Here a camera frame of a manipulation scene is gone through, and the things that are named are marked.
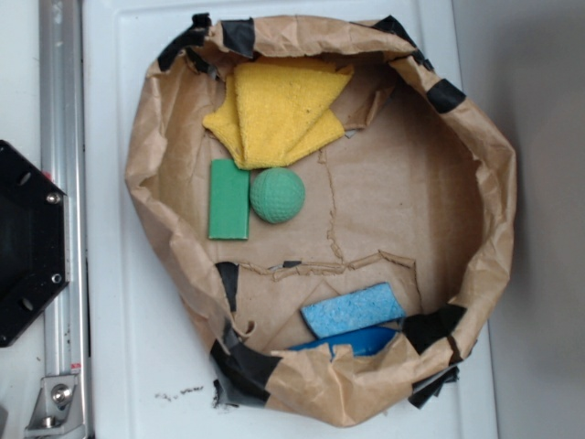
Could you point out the green rectangular block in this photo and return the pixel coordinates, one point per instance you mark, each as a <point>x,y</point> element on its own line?
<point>229,206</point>

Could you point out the green dimpled foam ball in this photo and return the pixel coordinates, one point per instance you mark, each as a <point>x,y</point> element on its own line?
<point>277,195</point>

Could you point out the yellow folded cloth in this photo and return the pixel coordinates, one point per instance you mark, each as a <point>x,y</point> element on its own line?
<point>278,111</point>

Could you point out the light blue sponge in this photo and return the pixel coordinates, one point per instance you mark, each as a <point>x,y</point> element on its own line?
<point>363,308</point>

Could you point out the brown paper bag bin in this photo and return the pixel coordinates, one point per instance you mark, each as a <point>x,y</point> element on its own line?
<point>422,196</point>

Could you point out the dark blue plastic object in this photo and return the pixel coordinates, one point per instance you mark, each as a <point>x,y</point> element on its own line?
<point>363,342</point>

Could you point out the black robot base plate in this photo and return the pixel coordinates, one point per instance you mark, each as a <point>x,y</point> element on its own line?
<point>33,243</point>

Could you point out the aluminium extrusion rail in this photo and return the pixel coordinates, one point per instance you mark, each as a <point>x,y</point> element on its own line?
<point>66,321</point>

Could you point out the metal corner bracket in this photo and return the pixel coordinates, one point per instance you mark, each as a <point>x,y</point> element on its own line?
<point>58,409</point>

